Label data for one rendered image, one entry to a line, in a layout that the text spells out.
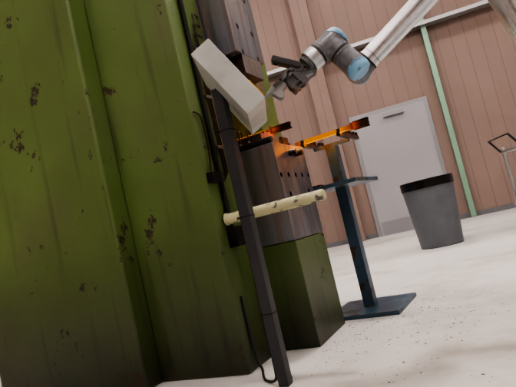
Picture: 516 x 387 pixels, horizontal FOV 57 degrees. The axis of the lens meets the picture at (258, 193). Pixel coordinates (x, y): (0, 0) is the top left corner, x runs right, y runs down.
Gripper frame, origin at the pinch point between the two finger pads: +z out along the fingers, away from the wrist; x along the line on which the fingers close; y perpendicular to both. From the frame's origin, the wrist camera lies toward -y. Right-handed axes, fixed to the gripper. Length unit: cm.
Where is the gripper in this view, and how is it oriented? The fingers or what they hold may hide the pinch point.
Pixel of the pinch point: (266, 94)
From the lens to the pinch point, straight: 187.8
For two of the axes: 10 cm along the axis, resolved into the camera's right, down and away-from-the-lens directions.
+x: 0.4, 0.8, 10.0
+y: 6.8, 7.3, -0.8
